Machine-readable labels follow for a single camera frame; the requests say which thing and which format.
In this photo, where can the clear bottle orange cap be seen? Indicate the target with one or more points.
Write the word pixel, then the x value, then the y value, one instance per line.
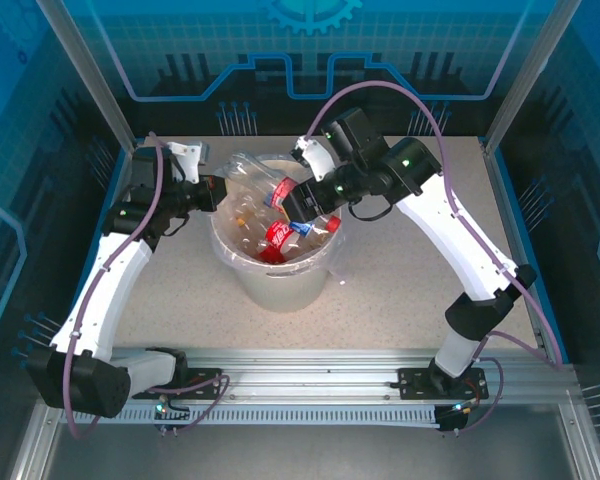
pixel 240 220

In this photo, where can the clear bottle red cap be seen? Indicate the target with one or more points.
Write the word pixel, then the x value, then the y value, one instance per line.
pixel 325 226

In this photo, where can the aluminium frame post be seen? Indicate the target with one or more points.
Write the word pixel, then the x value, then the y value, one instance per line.
pixel 532 70
pixel 91 80

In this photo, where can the red crushed can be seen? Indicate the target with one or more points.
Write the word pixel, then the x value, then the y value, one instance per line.
pixel 279 234

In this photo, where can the aluminium frame bar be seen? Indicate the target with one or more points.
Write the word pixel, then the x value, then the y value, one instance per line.
pixel 32 445
pixel 580 445

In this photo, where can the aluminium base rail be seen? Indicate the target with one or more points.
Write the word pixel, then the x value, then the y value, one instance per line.
pixel 305 362

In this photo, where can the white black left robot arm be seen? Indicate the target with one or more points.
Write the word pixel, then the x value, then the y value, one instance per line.
pixel 115 280

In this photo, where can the white plastic bin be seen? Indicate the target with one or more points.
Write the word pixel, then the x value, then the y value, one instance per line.
pixel 280 295

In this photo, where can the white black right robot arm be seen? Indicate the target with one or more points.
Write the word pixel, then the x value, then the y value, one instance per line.
pixel 460 235

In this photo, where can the crushed clear plastic bottle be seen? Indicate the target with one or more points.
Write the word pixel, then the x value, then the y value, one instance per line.
pixel 242 169

